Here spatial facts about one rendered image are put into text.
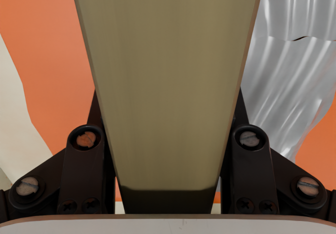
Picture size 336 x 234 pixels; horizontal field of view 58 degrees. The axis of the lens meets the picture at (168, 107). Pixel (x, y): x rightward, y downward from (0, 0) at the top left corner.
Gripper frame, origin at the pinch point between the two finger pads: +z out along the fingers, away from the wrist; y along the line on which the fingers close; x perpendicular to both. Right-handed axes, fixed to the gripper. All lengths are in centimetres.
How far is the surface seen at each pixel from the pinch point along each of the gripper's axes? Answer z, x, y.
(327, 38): 5.2, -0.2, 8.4
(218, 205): 5.9, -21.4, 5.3
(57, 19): 6.0, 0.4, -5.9
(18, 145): 6.0, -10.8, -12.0
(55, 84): 6.0, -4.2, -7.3
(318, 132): 6.0, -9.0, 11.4
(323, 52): 5.2, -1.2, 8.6
